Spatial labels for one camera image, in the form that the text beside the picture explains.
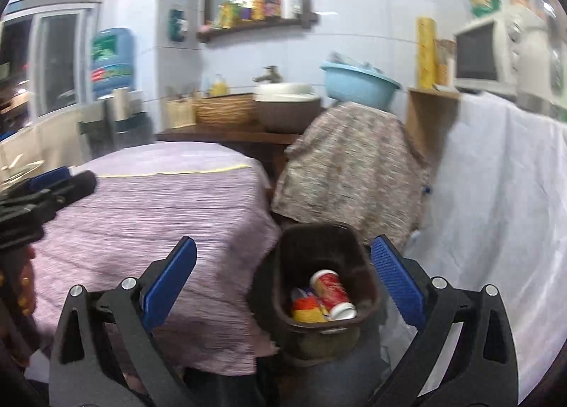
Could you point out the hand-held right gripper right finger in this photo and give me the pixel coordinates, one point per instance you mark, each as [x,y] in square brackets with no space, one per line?
[396,285]

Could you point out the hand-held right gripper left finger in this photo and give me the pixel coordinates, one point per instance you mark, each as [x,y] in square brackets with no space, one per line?
[170,285]

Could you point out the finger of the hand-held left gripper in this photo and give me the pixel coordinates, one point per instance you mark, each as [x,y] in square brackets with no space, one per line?
[73,190]
[46,179]

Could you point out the red white can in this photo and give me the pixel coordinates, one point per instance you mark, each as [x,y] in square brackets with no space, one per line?
[330,289]

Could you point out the yellow red snack packet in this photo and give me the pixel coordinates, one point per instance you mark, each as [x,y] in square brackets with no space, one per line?
[308,311]

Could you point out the dark brown trash bin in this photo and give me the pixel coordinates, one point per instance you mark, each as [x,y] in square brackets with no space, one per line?
[305,247]

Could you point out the person's left forearm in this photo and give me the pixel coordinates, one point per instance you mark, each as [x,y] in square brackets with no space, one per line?
[17,283]

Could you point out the water dispenser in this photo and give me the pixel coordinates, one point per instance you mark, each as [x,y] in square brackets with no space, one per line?
[97,128]

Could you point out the paper cup tube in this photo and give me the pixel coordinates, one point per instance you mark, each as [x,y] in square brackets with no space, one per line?
[120,104]

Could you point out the person's dark trousers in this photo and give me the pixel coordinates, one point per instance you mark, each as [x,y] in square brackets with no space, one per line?
[332,380]

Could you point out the white cloth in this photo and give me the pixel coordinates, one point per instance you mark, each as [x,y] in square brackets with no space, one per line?
[487,212]

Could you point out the sliding window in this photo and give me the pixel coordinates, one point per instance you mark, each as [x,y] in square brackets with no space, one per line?
[57,57]

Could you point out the beige chopstick holder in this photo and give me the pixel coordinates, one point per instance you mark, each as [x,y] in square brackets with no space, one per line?
[180,113]

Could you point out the paisley cloth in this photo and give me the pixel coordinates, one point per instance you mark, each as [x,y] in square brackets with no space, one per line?
[354,159]

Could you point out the blue water jug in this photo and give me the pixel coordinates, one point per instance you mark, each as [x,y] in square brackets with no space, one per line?
[113,61]

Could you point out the dark wooden counter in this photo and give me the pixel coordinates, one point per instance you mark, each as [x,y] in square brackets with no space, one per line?
[221,134]

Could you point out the wooden cabinet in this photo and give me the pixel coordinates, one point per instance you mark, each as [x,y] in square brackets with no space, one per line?
[429,123]

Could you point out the woven basket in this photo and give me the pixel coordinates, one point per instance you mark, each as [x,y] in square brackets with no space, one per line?
[223,110]

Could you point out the yellow soap bottle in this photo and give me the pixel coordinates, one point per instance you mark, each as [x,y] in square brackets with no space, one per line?
[219,88]

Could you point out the brown pot white lid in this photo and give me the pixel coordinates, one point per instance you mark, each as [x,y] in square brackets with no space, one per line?
[283,116]

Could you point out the light blue basin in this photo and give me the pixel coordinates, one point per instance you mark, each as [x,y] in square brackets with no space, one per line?
[354,83]

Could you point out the pink small item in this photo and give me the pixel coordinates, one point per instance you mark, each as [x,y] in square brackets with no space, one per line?
[206,27]

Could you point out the brass faucet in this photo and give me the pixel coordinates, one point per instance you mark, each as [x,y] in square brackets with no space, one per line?
[268,74]

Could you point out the glass jar wooden lid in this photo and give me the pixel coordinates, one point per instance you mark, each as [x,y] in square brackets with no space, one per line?
[445,63]

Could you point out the yellow roll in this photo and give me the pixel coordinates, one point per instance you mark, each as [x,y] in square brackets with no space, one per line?
[426,52]

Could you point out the white microwave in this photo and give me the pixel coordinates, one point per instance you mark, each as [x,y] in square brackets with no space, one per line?
[476,54]

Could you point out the yellow label bottle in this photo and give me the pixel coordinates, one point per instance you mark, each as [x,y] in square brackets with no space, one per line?
[259,8]

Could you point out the white steel kettle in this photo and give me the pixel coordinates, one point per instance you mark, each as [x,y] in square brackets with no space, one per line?
[534,57]

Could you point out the dark sauce bottle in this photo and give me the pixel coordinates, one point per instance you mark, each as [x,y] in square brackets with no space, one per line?
[274,3]

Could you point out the white bottle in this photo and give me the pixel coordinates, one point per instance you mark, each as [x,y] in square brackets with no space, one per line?
[289,3]

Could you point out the green wall holder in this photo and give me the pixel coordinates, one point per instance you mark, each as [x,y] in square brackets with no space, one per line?
[178,26]

